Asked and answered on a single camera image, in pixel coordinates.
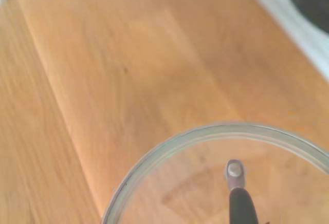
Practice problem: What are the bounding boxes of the glass pot lid black handle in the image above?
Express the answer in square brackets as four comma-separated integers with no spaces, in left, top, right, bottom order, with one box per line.
[101,122,329,224]

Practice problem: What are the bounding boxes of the black cooking pot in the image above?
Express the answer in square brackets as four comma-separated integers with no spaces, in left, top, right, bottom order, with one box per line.
[286,0,329,34]

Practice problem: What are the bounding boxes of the large wooden countertop board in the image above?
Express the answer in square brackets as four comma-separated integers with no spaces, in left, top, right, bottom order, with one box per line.
[0,0,329,224]

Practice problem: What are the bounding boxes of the white electric stove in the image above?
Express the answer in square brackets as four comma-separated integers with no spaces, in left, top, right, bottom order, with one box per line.
[237,0,329,82]

